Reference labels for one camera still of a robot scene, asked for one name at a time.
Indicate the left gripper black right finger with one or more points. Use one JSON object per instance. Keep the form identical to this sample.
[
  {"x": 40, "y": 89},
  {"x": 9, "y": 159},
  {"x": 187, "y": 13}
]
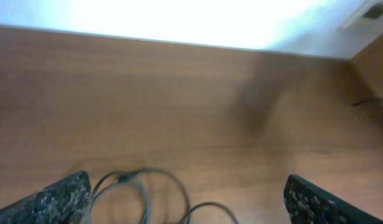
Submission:
[{"x": 307, "y": 203}]

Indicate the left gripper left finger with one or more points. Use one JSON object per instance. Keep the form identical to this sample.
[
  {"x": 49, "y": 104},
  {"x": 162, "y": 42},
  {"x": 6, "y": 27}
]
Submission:
[{"x": 64, "y": 201}]

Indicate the black usb cable long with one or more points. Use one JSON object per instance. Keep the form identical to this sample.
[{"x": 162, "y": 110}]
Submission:
[{"x": 130, "y": 178}]

